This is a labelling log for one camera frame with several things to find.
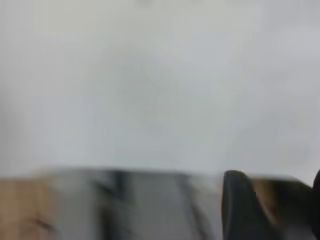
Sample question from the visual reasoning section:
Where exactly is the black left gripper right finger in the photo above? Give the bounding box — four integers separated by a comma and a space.
311, 169, 320, 240

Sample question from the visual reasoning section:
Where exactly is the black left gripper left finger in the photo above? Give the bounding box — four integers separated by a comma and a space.
221, 169, 279, 240

